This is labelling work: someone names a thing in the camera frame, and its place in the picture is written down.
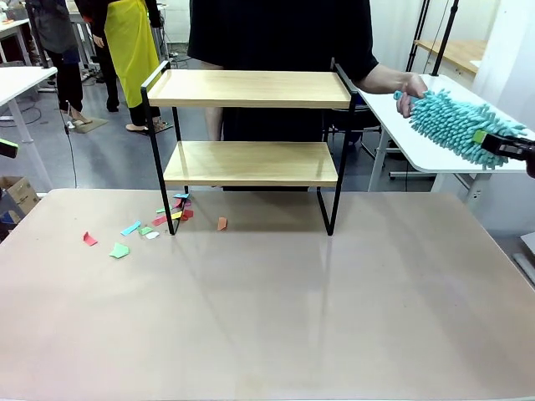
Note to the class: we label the person with yellow apron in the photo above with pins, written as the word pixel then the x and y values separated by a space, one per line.
pixel 129 46

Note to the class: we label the green paper scrap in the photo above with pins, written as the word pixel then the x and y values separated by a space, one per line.
pixel 161 210
pixel 119 251
pixel 145 230

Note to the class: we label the person's left hand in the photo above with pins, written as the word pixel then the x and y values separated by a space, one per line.
pixel 414 85

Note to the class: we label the person's left forearm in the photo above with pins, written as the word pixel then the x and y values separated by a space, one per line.
pixel 380 79

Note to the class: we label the white table with white legs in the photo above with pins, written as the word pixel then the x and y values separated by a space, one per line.
pixel 21 79

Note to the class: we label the teal microfiber duster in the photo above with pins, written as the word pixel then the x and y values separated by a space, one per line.
pixel 451 125

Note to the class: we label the wooden workbench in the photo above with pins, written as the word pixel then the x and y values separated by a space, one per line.
pixel 455 52

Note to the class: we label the orange paper scrap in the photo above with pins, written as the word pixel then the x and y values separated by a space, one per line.
pixel 222 223

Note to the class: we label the person in black clothes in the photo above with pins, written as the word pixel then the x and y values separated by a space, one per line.
pixel 271 33

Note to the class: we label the grey aluminium rail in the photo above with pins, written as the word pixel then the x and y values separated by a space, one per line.
pixel 526 267

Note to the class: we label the black tripod pole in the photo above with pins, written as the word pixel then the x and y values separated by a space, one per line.
pixel 419 29
pixel 445 37

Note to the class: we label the yellow paper scrap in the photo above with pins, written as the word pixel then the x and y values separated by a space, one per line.
pixel 175 216

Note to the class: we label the white paper scrap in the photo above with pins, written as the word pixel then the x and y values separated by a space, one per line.
pixel 151 235

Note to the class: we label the blue paper scrap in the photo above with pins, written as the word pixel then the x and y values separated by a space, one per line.
pixel 130 228
pixel 180 196

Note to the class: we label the red paper scrap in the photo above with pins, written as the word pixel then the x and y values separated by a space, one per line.
pixel 159 221
pixel 179 203
pixel 88 240
pixel 187 214

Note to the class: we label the cardboard box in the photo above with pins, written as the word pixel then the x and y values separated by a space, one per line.
pixel 18 196

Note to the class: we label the two-tier wooden shelf black frame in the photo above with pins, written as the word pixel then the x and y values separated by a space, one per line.
pixel 251 94

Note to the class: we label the large white side table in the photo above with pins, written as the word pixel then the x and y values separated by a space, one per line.
pixel 388 125

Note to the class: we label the person in dark grey clothes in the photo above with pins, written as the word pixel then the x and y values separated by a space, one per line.
pixel 62 37

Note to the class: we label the beige floor mat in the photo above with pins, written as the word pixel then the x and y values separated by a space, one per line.
pixel 90 125

